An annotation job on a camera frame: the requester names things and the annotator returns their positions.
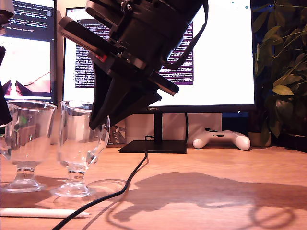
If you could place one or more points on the white pen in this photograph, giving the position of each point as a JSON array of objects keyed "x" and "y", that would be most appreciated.
[{"x": 36, "y": 212}]

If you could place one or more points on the small footed glass cup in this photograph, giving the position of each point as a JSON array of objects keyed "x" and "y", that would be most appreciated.
[
  {"x": 79, "y": 148},
  {"x": 26, "y": 134}
]

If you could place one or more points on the green leafy houseplant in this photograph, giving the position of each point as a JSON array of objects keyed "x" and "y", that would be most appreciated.
[{"x": 285, "y": 72}]

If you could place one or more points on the wide black computer monitor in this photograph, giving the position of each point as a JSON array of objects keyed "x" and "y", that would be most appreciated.
[{"x": 216, "y": 60}]

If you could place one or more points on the pale arm camera box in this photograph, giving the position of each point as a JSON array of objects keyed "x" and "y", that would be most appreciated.
[{"x": 103, "y": 9}]

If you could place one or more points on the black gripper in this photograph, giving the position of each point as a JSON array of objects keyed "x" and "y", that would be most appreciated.
[{"x": 144, "y": 43}]

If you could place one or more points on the white game controller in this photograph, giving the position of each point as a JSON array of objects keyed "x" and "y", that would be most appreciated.
[{"x": 220, "y": 139}]

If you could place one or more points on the printed picture card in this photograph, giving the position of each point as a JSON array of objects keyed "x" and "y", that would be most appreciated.
[{"x": 118, "y": 134}]

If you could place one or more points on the dark blue box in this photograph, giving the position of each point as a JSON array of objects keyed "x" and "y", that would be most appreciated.
[{"x": 235, "y": 123}]

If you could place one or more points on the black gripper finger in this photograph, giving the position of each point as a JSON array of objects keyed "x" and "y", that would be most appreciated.
[{"x": 4, "y": 107}]

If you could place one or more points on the pale plant pot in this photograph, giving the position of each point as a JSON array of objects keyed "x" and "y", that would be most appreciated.
[{"x": 255, "y": 140}]

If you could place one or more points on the black monitor with code window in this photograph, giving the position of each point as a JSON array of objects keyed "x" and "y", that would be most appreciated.
[{"x": 28, "y": 60}]

